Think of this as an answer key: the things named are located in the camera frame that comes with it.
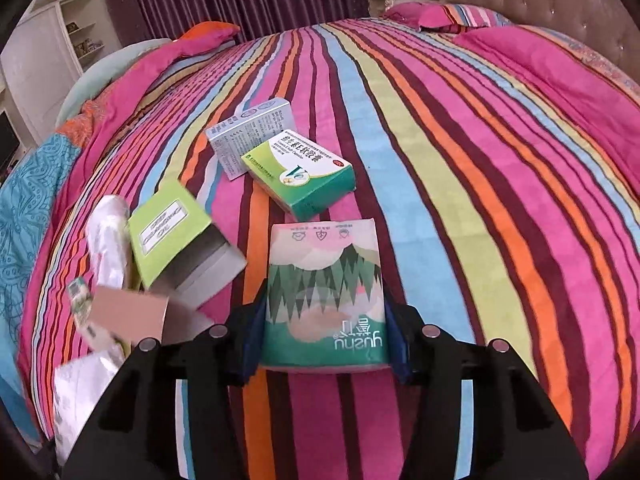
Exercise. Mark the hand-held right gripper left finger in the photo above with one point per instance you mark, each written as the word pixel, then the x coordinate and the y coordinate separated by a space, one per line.
pixel 252 341

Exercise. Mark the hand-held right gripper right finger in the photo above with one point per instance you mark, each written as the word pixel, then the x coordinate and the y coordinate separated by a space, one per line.
pixel 398 346

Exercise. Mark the green forest print tissue pack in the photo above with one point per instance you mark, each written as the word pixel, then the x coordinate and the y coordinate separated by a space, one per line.
pixel 325 285

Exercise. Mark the brown cardboard box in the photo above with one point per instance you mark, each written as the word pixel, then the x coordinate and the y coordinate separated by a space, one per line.
pixel 130 316

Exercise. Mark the lime green open carton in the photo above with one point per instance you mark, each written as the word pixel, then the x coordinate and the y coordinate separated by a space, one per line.
pixel 160 230

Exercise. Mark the green and white medicine box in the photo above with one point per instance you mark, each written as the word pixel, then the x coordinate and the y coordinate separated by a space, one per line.
pixel 295 172

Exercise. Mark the white plastic wrapper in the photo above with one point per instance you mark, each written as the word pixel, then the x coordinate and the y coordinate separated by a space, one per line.
pixel 107 245

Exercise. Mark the small green white packet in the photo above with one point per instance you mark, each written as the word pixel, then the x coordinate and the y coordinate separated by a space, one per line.
pixel 80 301

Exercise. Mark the silver grey medicine box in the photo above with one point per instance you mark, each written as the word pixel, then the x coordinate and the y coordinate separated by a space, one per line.
pixel 232 135

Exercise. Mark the teal and pink quilt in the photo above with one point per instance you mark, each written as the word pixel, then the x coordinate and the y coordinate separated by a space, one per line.
pixel 30 200

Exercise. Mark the light green pillow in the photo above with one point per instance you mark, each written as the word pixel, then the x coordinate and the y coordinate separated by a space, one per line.
pixel 100 80

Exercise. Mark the orange pillow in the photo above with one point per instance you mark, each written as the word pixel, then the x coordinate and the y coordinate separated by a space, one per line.
pixel 205 35

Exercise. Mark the black television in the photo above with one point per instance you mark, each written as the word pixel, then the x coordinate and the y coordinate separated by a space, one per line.
pixel 6 140

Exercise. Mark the pink striped pillow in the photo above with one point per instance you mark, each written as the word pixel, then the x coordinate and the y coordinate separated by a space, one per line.
pixel 450 12

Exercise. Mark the white nightstand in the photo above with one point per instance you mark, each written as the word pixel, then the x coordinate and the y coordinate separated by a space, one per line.
pixel 395 4

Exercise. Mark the white wall cabinet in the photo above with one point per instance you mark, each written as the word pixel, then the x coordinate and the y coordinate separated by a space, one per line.
pixel 40 50

